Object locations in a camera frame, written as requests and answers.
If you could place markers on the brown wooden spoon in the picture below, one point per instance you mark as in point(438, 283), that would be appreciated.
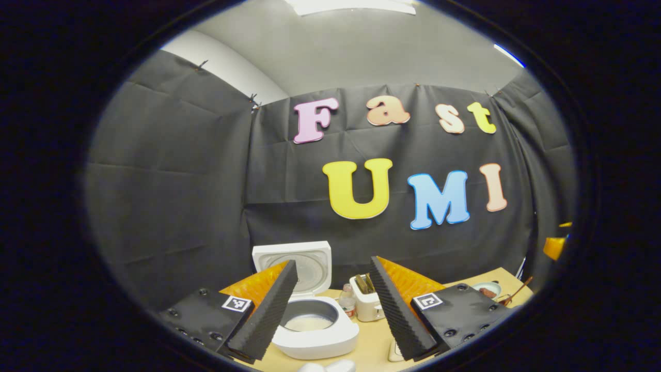
point(519, 289)

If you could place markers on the white rice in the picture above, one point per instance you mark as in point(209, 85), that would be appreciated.
point(309, 323)

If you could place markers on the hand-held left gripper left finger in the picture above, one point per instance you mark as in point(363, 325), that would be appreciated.
point(266, 315)

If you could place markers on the ceiling light panel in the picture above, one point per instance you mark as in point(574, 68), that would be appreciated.
point(351, 5)

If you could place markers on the red meat piece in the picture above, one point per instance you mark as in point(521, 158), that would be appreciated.
point(488, 293)

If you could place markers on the clear plastic water bottle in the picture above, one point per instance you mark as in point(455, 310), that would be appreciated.
point(347, 305)

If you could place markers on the white rice cooker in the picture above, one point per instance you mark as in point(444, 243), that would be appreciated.
point(320, 341)

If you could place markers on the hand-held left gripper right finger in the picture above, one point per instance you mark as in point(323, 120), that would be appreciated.
point(397, 315)

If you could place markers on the black backdrop cloth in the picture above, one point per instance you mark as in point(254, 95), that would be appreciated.
point(181, 206)

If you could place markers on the brown bread slice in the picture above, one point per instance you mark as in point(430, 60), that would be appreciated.
point(361, 284)
point(370, 282)

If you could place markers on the cream toaster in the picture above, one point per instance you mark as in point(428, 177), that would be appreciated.
point(367, 307)

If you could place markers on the pale green round plate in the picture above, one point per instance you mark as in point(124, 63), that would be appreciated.
point(483, 285)

